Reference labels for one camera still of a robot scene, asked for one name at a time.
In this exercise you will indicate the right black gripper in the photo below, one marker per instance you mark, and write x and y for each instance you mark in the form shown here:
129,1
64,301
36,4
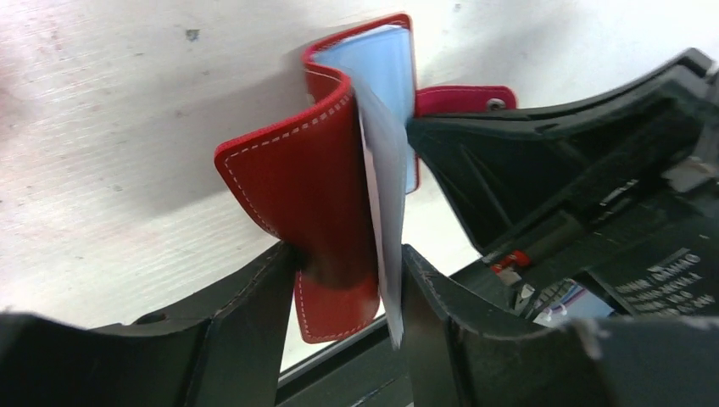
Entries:
590,188

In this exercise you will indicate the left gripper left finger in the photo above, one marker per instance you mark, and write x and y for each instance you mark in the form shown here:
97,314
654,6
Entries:
221,346

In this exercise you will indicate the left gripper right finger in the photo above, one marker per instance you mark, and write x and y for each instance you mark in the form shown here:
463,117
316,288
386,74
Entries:
462,350

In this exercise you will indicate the red leather card holder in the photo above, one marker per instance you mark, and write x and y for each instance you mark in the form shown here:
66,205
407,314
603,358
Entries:
332,180

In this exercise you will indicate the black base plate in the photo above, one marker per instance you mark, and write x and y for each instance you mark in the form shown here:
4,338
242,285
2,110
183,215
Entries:
363,370

